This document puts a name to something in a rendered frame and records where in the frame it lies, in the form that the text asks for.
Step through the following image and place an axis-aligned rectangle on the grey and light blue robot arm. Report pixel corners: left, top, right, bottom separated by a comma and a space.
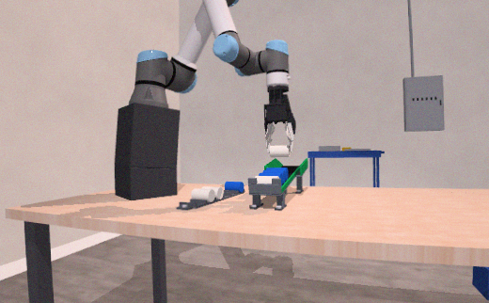
129, 0, 291, 107

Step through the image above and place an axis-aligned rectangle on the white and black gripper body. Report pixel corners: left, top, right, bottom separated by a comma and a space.
264, 85, 291, 124

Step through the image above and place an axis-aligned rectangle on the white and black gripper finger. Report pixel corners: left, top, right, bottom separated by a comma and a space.
264, 120, 275, 153
285, 113, 296, 153

